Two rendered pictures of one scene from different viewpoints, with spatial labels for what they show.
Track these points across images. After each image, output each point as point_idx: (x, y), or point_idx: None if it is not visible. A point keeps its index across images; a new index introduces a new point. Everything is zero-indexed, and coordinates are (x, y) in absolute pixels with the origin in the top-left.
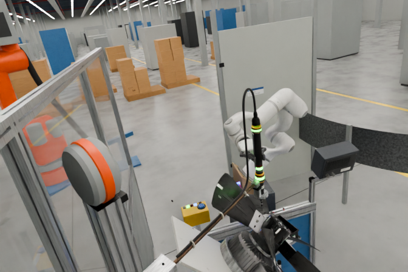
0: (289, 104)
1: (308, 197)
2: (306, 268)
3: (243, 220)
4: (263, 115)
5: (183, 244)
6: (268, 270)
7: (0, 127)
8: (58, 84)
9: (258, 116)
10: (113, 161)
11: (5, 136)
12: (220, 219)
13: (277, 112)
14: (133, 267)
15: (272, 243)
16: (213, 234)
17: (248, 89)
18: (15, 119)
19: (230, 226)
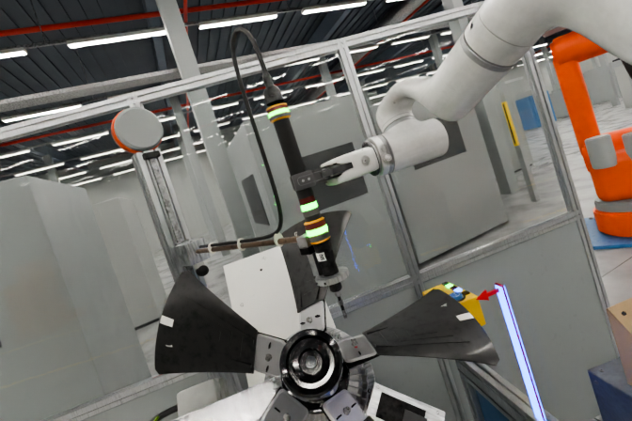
0: (560, 13)
1: None
2: None
3: (296, 296)
4: (432, 83)
5: (255, 263)
6: (259, 397)
7: (116, 99)
8: (227, 71)
9: (421, 86)
10: (115, 122)
11: (118, 103)
12: (237, 246)
13: (478, 67)
14: (154, 213)
15: (197, 311)
16: (481, 380)
17: (234, 31)
18: (134, 96)
19: (514, 399)
